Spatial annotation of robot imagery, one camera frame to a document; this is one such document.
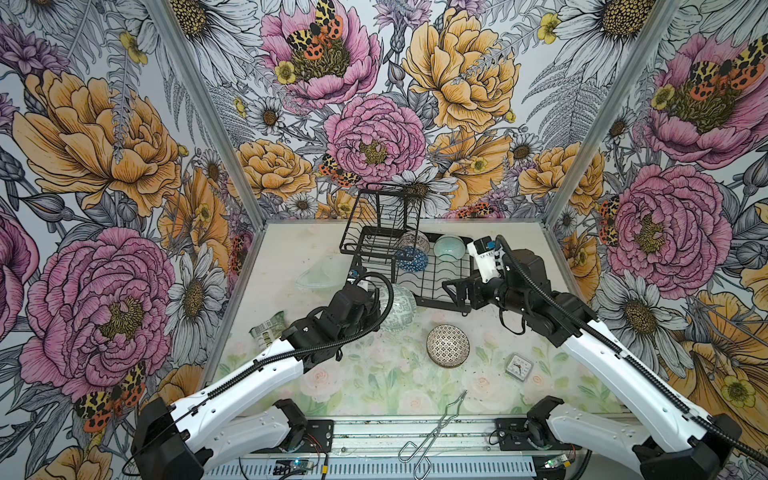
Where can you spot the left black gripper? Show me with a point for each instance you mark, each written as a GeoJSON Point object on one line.
{"type": "Point", "coordinates": [373, 309]}

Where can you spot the white lattice pattern bowl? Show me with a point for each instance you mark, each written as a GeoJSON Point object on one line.
{"type": "Point", "coordinates": [415, 239]}

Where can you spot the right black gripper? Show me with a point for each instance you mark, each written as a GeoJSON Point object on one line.
{"type": "Point", "coordinates": [463, 284]}

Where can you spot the green circuit board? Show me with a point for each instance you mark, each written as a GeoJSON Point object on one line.
{"type": "Point", "coordinates": [287, 468]}
{"type": "Point", "coordinates": [559, 461]}

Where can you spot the right green circuit board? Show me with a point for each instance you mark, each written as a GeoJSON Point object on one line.
{"type": "Point", "coordinates": [559, 461]}

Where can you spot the metal wire tongs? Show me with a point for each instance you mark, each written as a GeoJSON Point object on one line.
{"type": "Point", "coordinates": [417, 454]}

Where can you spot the green snack packet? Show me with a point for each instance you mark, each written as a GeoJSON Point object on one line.
{"type": "Point", "coordinates": [267, 332]}

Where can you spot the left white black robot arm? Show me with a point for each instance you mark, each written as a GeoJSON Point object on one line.
{"type": "Point", "coordinates": [196, 434]}

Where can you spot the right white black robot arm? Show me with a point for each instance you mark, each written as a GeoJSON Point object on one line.
{"type": "Point", "coordinates": [674, 439]}

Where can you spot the brown dotted pattern bowl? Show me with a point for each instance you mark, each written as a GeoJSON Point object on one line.
{"type": "Point", "coordinates": [448, 346]}

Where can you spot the grey green pattern bowl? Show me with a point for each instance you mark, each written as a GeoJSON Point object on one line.
{"type": "Point", "coordinates": [402, 312]}

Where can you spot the blue triangle pattern bowl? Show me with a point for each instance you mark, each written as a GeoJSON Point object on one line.
{"type": "Point", "coordinates": [411, 260]}

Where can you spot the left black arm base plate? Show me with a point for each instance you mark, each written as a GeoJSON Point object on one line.
{"type": "Point", "coordinates": [313, 437]}

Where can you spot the left green circuit board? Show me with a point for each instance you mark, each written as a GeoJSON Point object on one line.
{"type": "Point", "coordinates": [287, 468]}

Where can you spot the black wire dish rack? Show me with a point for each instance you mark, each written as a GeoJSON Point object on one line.
{"type": "Point", "coordinates": [383, 234]}

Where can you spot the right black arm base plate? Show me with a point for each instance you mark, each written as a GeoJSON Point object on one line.
{"type": "Point", "coordinates": [521, 433]}

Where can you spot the mint green bowl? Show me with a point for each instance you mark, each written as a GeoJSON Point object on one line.
{"type": "Point", "coordinates": [449, 248]}

